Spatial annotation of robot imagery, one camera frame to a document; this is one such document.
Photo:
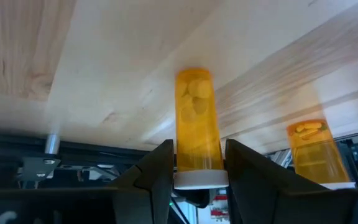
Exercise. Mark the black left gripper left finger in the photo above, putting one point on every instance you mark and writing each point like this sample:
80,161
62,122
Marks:
148,193

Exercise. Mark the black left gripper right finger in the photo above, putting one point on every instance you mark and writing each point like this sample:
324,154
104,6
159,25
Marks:
259,193

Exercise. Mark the large orange pill bottle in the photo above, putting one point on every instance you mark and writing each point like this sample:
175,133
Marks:
317,155

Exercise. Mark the small orange pill bottle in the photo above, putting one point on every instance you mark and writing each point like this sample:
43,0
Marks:
197,130

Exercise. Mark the silver metal standoff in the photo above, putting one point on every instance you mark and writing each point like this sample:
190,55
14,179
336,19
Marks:
52,143

